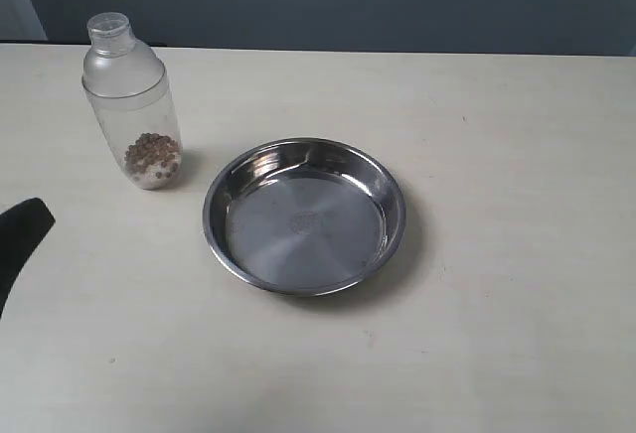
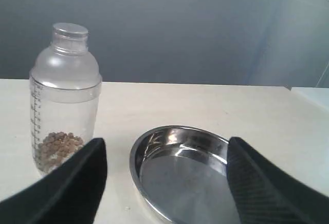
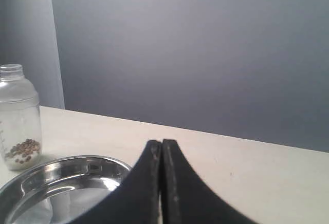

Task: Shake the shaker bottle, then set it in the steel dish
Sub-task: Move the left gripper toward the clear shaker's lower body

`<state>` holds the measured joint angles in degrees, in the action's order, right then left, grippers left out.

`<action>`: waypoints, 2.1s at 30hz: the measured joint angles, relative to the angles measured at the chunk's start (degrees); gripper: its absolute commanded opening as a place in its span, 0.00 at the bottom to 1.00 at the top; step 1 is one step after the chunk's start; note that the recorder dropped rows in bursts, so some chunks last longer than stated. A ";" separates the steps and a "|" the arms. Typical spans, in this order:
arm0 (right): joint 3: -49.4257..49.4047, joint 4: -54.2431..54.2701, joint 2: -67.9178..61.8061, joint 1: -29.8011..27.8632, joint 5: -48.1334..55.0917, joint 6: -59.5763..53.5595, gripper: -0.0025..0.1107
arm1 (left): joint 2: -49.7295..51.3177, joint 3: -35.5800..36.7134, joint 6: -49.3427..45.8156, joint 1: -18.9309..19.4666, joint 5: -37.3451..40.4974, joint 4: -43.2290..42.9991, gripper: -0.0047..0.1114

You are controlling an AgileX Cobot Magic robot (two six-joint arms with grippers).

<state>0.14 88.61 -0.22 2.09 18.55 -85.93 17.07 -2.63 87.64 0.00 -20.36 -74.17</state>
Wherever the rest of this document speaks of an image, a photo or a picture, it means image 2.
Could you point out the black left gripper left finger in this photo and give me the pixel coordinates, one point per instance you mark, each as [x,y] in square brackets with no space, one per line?
[69,194]

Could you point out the round stainless steel pan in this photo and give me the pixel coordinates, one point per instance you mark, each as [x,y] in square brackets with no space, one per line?
[180,174]

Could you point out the clear plastic shaker bottle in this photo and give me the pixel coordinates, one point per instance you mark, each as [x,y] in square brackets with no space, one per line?
[65,85]

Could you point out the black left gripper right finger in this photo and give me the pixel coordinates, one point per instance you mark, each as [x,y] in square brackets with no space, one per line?
[263,193]

